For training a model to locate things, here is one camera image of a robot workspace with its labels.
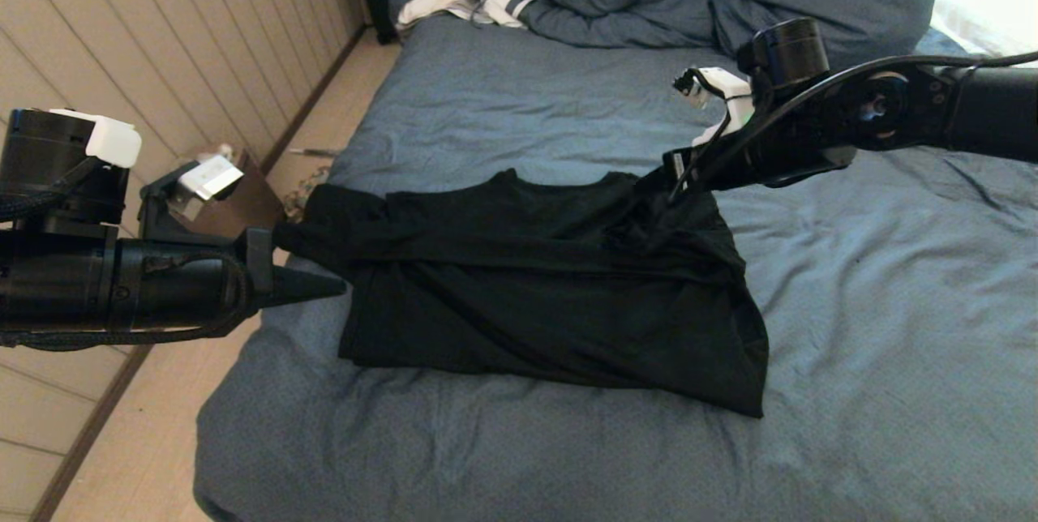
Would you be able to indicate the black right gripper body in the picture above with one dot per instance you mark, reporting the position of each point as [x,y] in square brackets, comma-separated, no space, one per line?
[762,161]

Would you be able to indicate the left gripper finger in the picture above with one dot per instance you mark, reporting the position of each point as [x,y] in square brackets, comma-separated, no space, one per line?
[304,287]

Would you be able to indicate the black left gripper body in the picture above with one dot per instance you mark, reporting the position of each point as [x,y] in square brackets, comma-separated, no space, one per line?
[122,283]

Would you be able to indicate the black moon print T-shirt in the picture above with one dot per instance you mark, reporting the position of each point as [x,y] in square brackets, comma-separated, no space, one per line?
[551,295]

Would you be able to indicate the patterned item on floor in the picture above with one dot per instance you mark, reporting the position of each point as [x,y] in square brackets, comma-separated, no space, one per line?
[304,194]

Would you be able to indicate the brown trash bin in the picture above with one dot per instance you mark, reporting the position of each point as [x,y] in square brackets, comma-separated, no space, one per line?
[243,210]

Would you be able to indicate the blue bed sheet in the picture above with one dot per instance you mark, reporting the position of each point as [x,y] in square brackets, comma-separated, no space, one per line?
[851,263]

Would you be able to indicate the thin grey rod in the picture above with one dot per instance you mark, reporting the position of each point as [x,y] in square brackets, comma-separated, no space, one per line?
[316,152]

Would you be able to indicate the clear plastic bin liner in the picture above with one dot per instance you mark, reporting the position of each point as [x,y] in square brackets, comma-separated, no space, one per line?
[223,152]

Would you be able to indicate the white pillow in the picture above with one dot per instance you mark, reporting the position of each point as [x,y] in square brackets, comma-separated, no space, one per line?
[985,19]

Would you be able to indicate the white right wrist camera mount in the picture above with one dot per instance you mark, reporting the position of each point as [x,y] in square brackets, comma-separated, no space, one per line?
[726,88]

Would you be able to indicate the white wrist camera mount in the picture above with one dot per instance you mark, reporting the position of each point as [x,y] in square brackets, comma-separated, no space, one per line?
[726,88]
[113,141]

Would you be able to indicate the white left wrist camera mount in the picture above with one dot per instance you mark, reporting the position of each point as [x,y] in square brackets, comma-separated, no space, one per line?
[113,141]

